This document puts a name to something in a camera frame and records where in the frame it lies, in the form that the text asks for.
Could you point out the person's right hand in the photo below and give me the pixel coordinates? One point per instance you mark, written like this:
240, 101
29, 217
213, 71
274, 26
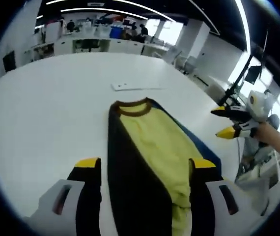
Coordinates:
266, 135

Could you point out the white flat perforated strip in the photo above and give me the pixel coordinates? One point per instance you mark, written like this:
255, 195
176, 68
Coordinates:
130, 86

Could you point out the black waste bin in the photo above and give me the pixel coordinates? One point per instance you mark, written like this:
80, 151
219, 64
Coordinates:
9, 61

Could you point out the yellow garment blue grey sleeves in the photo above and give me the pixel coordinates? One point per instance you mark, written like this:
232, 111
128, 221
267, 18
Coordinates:
135, 177

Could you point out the white counter row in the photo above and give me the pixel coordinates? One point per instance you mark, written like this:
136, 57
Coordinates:
120, 45

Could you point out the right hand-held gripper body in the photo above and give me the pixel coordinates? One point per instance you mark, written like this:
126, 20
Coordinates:
261, 105

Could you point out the white square pillar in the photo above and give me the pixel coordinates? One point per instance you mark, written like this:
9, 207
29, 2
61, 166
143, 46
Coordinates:
194, 41

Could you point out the blue plastic crate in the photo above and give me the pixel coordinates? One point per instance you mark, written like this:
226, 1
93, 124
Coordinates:
116, 32

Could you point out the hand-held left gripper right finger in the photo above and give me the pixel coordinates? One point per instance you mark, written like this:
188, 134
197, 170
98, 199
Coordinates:
216, 211

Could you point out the black tripod stand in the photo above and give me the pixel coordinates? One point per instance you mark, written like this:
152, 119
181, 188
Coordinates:
238, 81

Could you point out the white standing panel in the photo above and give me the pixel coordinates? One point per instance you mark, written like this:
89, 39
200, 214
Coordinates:
54, 32

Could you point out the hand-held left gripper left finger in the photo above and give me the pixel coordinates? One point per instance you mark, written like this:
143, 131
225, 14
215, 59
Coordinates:
64, 211

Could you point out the black mounted monitor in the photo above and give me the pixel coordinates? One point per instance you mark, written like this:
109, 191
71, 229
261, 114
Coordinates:
253, 73

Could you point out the black office chair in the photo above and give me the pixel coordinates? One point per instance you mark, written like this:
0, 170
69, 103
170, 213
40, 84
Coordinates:
90, 45

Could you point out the ceiling light strip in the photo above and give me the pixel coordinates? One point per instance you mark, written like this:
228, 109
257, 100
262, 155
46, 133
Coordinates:
100, 9
149, 9
245, 24

